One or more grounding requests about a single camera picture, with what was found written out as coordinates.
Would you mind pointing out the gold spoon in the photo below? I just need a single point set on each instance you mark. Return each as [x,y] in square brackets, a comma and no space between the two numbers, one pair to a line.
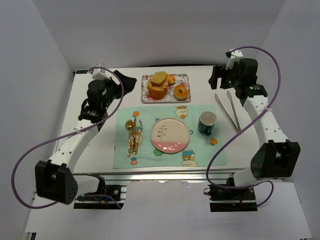
[128,126]

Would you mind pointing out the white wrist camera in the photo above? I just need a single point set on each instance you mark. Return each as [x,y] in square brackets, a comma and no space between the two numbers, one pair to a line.
[233,57]
[99,74]

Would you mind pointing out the blue left corner label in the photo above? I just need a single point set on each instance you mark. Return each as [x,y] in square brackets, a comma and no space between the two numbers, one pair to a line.
[83,71]

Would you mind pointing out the gold knife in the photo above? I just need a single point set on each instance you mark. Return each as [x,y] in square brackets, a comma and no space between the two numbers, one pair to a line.
[133,132]

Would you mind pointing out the small round bun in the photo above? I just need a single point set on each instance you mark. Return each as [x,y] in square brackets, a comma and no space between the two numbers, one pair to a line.
[170,79]

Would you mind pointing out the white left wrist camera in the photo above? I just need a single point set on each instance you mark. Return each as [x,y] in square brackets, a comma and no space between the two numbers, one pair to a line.
[99,74]

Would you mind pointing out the dark green mug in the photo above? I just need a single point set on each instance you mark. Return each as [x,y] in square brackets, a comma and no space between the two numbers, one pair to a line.
[206,122]

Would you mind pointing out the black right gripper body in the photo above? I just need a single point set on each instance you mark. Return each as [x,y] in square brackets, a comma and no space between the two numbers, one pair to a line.
[220,78]

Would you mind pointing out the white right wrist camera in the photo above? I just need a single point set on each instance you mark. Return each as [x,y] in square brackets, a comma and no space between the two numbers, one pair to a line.
[233,57]

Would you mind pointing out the large sugared bread loaf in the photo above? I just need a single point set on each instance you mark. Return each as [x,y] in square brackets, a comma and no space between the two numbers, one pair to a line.
[157,92]

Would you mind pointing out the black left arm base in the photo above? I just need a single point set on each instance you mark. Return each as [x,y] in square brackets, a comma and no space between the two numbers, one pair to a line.
[96,193]

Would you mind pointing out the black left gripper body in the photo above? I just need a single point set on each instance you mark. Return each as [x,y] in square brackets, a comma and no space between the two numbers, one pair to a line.
[120,81]

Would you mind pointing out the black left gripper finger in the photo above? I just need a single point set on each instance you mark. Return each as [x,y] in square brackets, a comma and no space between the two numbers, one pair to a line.
[128,84]
[121,76]

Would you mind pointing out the orange glazed donut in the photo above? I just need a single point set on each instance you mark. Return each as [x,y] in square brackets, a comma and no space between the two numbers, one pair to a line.
[180,93]

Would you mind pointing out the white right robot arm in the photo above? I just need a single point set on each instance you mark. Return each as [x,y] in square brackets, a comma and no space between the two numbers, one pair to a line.
[277,155]

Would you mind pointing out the pink white ceramic plate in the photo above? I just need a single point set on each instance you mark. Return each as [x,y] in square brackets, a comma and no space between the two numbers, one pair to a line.
[169,135]

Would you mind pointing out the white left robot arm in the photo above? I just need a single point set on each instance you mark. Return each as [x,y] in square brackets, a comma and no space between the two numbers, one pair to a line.
[54,178]

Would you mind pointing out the mint cartoon placemat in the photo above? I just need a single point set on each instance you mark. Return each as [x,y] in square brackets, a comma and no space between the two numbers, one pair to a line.
[197,153]

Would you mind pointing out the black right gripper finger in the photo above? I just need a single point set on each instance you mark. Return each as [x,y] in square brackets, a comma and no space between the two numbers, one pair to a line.
[213,81]
[217,71]

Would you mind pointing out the floral rectangular tray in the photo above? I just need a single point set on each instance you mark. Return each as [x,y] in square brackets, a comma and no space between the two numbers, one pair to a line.
[180,79]

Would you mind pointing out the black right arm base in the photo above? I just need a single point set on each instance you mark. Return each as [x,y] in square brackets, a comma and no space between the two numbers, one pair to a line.
[230,200]

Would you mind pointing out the sliced herb bread piece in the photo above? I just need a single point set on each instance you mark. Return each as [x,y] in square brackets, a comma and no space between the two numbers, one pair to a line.
[158,78]

